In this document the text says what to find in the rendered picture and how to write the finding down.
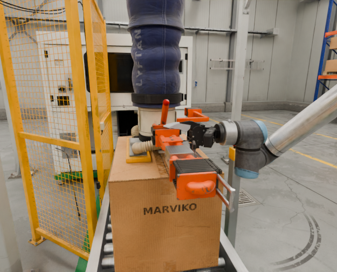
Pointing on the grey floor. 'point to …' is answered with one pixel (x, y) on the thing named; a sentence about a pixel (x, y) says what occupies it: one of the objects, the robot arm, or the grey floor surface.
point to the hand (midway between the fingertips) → (166, 136)
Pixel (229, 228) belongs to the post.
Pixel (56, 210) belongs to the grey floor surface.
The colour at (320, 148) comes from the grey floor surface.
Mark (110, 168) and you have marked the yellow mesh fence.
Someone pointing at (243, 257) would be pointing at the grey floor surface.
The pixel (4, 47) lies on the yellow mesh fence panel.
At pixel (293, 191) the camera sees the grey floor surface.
